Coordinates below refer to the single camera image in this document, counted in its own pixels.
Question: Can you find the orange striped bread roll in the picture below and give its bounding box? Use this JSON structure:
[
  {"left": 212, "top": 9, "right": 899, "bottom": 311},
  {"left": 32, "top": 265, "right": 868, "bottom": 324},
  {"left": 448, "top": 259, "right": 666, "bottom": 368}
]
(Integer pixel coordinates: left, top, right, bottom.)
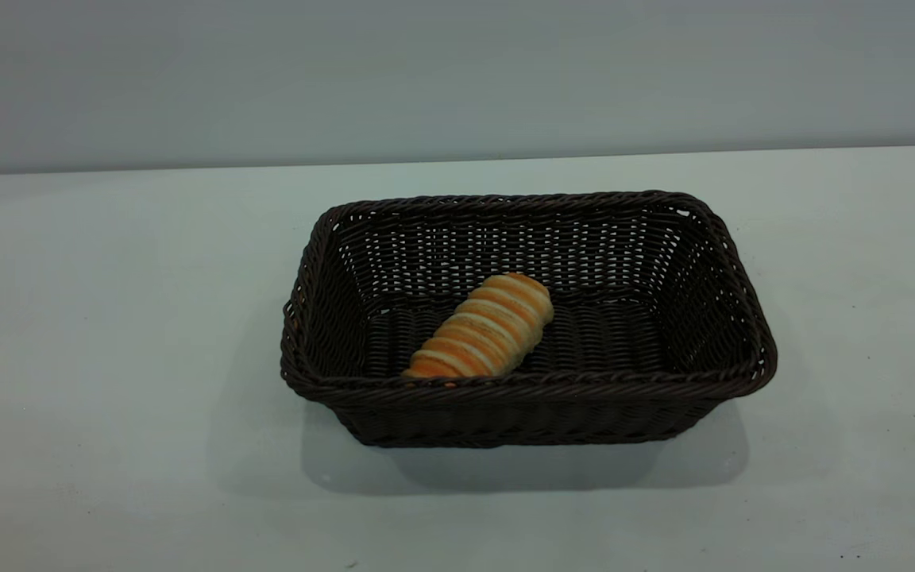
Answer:
[{"left": 402, "top": 272, "right": 554, "bottom": 379}]

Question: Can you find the black wicker basket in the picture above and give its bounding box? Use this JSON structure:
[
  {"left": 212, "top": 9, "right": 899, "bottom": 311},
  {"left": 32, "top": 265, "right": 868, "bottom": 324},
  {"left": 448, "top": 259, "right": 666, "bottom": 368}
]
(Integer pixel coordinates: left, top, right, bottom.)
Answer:
[{"left": 280, "top": 191, "right": 778, "bottom": 448}]

